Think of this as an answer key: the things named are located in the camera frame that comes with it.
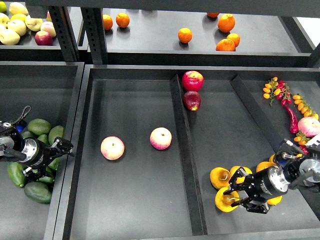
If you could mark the peach on shelf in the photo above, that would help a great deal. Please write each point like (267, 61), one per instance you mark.
(48, 26)

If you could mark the pink apple left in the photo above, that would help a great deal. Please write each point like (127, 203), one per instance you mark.
(112, 148)

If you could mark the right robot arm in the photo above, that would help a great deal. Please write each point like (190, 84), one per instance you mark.
(292, 170)

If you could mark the dark green avocado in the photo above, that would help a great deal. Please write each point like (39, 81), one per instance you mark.
(38, 192)

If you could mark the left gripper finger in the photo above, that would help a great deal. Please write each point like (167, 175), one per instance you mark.
(34, 174)
(60, 147)

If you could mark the yellow pear under arm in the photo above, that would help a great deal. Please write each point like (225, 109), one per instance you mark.
(264, 165)

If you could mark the red apple on shelf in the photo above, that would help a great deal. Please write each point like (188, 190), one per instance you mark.
(43, 38)

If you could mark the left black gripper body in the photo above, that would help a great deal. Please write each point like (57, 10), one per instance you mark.
(37, 154)

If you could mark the black tray divider left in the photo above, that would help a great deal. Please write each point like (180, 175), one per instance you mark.
(187, 158)

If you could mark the black left tray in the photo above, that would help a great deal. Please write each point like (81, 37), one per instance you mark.
(51, 89)

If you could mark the bright red apple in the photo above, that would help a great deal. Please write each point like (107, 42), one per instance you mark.
(192, 80)

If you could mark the black tray divider right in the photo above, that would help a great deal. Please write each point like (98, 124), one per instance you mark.
(272, 120)

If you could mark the pink apple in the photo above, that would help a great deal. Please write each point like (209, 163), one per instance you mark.
(160, 138)
(112, 148)

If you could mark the red cherry tomato cluster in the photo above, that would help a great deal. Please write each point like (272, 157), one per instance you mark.
(284, 94)

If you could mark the dark red apple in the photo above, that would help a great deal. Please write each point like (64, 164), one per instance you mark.
(192, 100)

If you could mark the orange cherry tomato cluster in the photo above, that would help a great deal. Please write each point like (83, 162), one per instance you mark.
(271, 89)

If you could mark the pink apple centre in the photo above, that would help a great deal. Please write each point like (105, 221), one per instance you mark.
(160, 138)

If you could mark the black shelf upright post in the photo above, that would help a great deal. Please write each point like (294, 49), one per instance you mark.
(64, 32)
(95, 32)

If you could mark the yellow pear with stem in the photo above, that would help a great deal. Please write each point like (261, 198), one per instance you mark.
(224, 201)

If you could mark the pale yellow apple shelf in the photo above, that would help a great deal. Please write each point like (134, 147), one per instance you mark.
(18, 26)

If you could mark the mixed cherry tomatoes lower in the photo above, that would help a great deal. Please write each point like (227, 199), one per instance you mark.
(301, 139)

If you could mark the white marker tag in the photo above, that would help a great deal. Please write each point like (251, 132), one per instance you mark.
(314, 141)

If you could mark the yellow pear stem up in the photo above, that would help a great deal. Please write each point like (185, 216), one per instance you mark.
(220, 177)

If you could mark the pale yellow pear shelf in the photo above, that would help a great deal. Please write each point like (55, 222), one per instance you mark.
(9, 37)

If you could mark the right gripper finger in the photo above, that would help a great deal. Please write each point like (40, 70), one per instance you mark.
(256, 204)
(241, 181)

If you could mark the black tray divider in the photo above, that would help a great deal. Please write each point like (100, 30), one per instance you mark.
(187, 158)
(272, 120)

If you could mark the yellow apple on shelf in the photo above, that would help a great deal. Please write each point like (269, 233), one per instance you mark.
(33, 24)

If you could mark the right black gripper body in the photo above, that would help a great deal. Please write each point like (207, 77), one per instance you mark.
(268, 183)

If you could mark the red chili pepper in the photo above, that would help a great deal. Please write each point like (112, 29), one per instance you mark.
(293, 122)

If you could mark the pink apple right bin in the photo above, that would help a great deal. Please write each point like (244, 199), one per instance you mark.
(309, 126)

